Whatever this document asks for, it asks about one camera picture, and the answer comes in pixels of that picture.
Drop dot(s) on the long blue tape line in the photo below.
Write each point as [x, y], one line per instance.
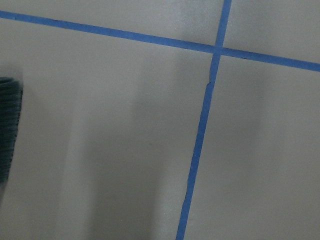
[164, 41]

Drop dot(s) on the beige hand brush black bristles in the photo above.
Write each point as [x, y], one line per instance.
[11, 94]

